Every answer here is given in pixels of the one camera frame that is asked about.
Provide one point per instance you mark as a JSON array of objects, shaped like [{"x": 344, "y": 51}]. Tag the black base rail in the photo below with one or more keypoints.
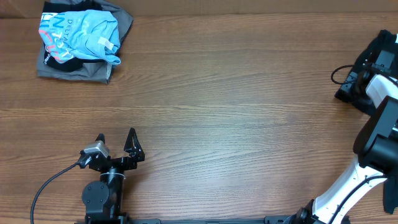
[{"x": 278, "y": 219}]

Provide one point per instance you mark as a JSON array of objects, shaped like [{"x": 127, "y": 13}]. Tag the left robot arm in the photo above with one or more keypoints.
[{"x": 103, "y": 198}]

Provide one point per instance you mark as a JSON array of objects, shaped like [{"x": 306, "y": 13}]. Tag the grey folded garment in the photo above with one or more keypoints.
[{"x": 91, "y": 71}]

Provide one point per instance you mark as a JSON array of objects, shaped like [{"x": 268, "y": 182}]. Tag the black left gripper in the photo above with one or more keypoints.
[{"x": 137, "y": 152}]

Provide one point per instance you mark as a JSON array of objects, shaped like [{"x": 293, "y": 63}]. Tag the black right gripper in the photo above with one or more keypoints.
[{"x": 347, "y": 90}]

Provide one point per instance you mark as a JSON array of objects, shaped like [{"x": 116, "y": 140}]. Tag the black t-shirt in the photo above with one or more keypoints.
[{"x": 373, "y": 46}]

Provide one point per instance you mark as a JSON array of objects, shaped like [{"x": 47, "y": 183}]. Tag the light blue printed shirt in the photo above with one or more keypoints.
[{"x": 86, "y": 35}]

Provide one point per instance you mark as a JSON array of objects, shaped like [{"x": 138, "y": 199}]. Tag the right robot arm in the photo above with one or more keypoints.
[{"x": 374, "y": 162}]

